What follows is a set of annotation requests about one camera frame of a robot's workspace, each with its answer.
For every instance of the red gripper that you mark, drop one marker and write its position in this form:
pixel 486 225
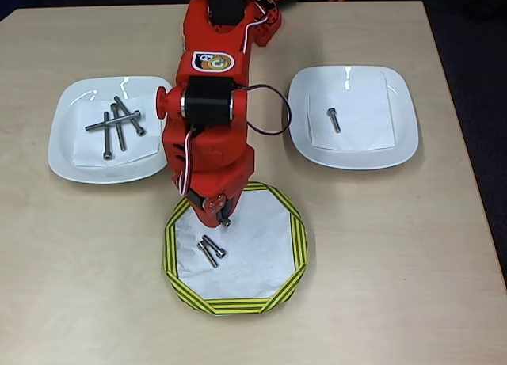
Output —
pixel 209 211

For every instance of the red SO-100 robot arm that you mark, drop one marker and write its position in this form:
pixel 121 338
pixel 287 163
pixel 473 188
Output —
pixel 198 32

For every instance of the yellow green striped paper bowl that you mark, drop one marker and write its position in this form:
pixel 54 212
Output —
pixel 299 242

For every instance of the white paper napkin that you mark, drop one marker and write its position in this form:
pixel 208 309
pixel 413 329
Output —
pixel 364 115

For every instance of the white square plate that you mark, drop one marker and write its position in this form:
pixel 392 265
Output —
pixel 63 151
pixel 406 123

